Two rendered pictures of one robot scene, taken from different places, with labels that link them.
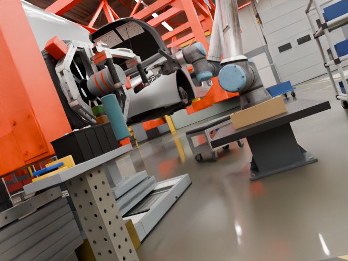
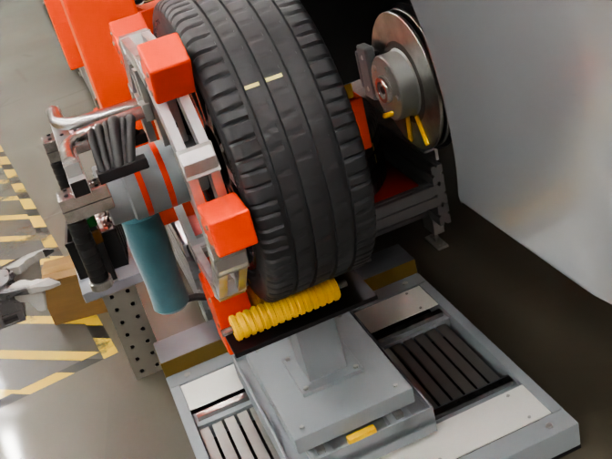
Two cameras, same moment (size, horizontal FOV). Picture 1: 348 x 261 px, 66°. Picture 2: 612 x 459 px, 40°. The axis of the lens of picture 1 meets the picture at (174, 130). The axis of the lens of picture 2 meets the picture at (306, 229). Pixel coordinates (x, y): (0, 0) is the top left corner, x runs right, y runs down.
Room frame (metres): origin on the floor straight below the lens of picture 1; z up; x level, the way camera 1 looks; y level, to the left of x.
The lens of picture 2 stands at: (3.11, -0.45, 1.51)
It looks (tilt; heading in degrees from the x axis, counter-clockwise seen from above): 29 degrees down; 144
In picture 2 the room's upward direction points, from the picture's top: 15 degrees counter-clockwise
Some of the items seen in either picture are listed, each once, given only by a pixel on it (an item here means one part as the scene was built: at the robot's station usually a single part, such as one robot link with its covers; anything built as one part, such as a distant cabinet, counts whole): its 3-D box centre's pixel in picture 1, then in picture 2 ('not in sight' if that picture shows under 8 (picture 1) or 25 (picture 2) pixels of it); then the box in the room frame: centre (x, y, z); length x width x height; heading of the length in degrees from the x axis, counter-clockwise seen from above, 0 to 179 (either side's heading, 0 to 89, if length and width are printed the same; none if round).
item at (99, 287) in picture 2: (142, 74); (88, 251); (1.75, 0.06, 0.83); 0.04 x 0.04 x 0.16
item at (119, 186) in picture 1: (107, 171); (313, 336); (1.75, 0.50, 0.32); 0.40 x 0.30 x 0.28; 157
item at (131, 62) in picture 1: (133, 61); (85, 198); (1.76, 0.09, 0.93); 0.09 x 0.05 x 0.05; 67
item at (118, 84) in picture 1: (113, 72); (68, 188); (1.43, 0.19, 0.83); 0.04 x 0.04 x 0.16
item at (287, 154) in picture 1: (270, 140); not in sight; (1.63, -0.53, 0.15); 0.60 x 0.60 x 0.30; 74
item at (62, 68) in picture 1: (97, 85); (183, 167); (1.68, 0.34, 0.85); 0.54 x 0.07 x 0.54; 157
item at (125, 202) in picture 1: (116, 200); (326, 390); (1.72, 0.51, 0.13); 0.50 x 0.36 x 0.10; 157
